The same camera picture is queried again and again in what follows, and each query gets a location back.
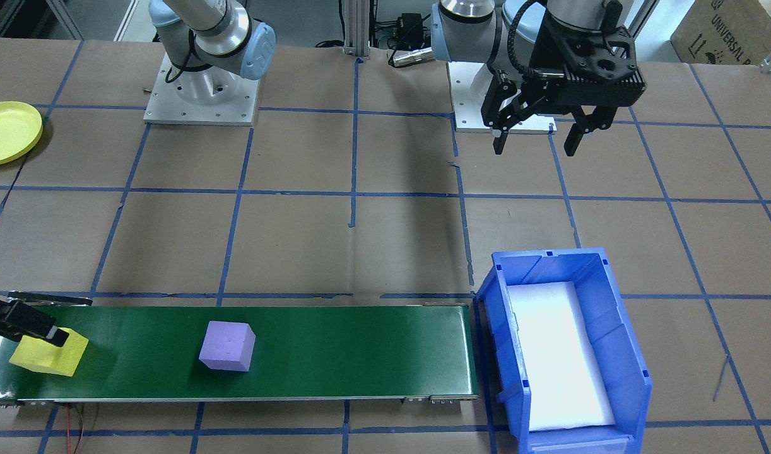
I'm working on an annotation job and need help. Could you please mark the yellow foam block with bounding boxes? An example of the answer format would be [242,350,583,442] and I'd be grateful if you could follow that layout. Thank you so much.
[8,327,90,378]

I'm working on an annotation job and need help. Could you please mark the purple foam block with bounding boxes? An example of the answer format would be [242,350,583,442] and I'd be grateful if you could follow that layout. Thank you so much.
[199,320,257,373]

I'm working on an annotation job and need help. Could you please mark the yellow round plate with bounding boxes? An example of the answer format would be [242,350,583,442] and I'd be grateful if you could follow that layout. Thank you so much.
[0,101,44,167]

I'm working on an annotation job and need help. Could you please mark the silver metal cylinder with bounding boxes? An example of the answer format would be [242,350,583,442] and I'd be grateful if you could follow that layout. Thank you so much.
[389,47,435,67]

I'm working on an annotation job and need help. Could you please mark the black power adapter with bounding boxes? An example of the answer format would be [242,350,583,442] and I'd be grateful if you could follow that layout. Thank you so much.
[395,13,429,40]

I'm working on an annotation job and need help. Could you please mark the brown cardboard box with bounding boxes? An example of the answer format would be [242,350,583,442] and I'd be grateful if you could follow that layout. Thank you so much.
[669,0,771,67]

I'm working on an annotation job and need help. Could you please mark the blue plastic storage bin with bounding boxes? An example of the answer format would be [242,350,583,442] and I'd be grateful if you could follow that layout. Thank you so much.
[476,247,652,454]

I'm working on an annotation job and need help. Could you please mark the white foam pad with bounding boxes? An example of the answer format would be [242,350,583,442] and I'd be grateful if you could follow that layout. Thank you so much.
[507,281,616,433]

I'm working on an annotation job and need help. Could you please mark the green conveyor belt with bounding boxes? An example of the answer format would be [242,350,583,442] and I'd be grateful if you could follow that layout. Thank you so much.
[0,291,481,407]

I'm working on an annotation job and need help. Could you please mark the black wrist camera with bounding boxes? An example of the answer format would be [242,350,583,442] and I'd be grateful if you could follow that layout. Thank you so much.
[537,24,647,115]

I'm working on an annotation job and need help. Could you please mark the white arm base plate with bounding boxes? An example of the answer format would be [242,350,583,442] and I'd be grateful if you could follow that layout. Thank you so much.
[143,54,261,127]
[447,60,556,134]

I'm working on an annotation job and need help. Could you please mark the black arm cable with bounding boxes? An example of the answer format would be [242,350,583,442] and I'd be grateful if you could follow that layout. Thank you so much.
[507,0,566,81]

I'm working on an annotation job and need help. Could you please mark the red conveyor power wire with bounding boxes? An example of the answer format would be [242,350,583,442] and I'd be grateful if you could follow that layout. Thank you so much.
[61,404,88,454]

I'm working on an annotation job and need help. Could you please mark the upright aluminium profile post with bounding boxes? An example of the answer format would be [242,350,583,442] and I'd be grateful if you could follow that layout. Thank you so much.
[340,0,372,61]

